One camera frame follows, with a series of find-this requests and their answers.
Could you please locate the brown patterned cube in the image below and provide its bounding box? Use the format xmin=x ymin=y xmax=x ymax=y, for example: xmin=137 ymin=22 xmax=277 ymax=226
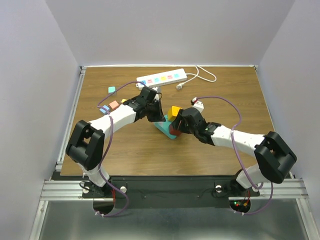
xmin=169 ymin=123 xmax=182 ymax=137

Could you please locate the teal triangular block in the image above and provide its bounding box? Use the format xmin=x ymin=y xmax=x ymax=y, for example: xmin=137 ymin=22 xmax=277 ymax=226
xmin=153 ymin=114 xmax=177 ymax=140

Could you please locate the yellow cube socket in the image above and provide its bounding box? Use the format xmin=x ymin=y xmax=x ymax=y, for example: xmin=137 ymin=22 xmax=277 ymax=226
xmin=167 ymin=105 xmax=182 ymax=122

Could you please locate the white power strip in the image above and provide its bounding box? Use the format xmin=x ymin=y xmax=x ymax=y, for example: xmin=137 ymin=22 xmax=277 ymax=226
xmin=136 ymin=68 xmax=187 ymax=90

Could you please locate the salmon charger plug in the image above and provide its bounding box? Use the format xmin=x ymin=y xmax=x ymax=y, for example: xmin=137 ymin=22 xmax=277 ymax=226
xmin=108 ymin=100 xmax=120 ymax=111

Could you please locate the teal charger plug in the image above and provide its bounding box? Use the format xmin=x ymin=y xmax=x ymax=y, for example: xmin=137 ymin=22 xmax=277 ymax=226
xmin=108 ymin=86 xmax=117 ymax=96

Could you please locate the blue charger plug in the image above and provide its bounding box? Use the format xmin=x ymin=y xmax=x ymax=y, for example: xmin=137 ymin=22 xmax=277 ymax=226
xmin=99 ymin=105 xmax=111 ymax=115

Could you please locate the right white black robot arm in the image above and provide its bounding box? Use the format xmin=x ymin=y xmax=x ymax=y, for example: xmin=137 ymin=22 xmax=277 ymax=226
xmin=170 ymin=107 xmax=297 ymax=197

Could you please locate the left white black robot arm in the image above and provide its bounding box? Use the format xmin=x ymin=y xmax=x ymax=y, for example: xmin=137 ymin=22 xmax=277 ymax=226
xmin=65 ymin=86 xmax=165 ymax=197

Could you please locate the white three-pin plug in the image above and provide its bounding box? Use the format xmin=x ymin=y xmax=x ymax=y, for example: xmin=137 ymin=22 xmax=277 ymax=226
xmin=176 ymin=83 xmax=184 ymax=90

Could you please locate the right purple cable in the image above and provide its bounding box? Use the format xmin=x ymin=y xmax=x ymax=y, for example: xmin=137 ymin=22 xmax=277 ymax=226
xmin=197 ymin=96 xmax=275 ymax=216

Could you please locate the purple cable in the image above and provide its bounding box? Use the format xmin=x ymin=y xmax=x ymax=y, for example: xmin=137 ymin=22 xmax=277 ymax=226
xmin=93 ymin=81 xmax=148 ymax=218
xmin=197 ymin=96 xmax=275 ymax=216

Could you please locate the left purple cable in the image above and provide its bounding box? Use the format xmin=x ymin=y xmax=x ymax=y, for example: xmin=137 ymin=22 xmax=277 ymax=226
xmin=93 ymin=81 xmax=148 ymax=218

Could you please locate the white power strip cord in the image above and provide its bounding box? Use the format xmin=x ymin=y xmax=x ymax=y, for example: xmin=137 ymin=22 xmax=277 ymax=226
xmin=183 ymin=65 xmax=217 ymax=86

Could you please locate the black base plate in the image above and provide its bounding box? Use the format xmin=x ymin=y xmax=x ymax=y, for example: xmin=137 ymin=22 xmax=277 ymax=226
xmin=79 ymin=175 xmax=260 ymax=209

